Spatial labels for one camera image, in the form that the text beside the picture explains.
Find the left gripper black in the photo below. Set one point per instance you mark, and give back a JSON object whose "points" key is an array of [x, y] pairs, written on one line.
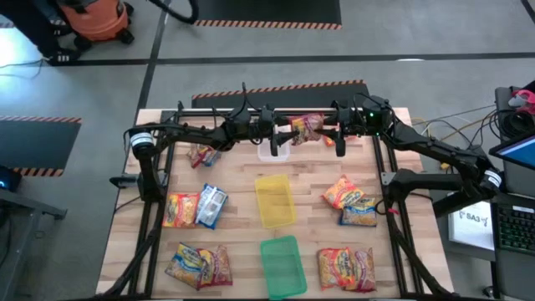
{"points": [[263, 125]]}

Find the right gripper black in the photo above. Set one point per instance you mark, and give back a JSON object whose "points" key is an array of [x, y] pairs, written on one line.
{"points": [[349, 121]]}

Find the red Maruchan ramen packet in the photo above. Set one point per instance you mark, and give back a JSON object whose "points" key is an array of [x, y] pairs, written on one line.
{"points": [[196, 156], [307, 127], [365, 269], [217, 265]]}

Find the yellow plastic container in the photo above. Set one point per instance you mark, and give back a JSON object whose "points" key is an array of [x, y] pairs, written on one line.
{"points": [[276, 201]]}

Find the green plastic container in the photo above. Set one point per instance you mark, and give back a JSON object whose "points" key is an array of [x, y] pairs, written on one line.
{"points": [[283, 267]]}

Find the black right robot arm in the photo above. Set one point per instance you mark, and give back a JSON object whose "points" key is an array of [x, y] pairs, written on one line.
{"points": [[434, 152]]}

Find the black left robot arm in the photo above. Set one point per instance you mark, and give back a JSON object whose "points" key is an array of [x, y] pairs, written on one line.
{"points": [[188, 134]]}

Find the clear plastic container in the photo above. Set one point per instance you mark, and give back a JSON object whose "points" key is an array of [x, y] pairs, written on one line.
{"points": [[273, 155]]}

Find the black hazard-striped floor mat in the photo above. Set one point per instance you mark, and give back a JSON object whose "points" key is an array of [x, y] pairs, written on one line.
{"points": [[267, 10], [37, 146], [284, 99]]}

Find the white SA3 label sheet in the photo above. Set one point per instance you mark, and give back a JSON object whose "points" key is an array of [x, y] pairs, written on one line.
{"points": [[472, 230]]}

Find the pink and white headset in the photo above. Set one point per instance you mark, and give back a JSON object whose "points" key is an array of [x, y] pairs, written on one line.
{"points": [[522, 100]]}

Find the orange shop vacuum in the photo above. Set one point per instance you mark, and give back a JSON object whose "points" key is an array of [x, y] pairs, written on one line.
{"points": [[96, 21]]}

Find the dark grey side desk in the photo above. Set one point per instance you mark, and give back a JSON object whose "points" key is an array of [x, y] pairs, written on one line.
{"points": [[514, 276]]}

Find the grey metal side table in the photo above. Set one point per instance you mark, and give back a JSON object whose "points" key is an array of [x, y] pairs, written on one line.
{"points": [[42, 209]]}

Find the person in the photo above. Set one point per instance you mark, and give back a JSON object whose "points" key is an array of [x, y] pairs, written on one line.
{"points": [[33, 25]]}

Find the black device with blue light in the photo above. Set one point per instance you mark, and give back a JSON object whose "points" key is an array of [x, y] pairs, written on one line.
{"points": [[8, 180]]}

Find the black metal table frame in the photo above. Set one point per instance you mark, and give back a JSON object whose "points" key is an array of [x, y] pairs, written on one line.
{"points": [[196, 112]]}

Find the black mounting bracket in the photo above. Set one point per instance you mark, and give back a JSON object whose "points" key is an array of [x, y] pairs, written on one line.
{"points": [[123, 182]]}

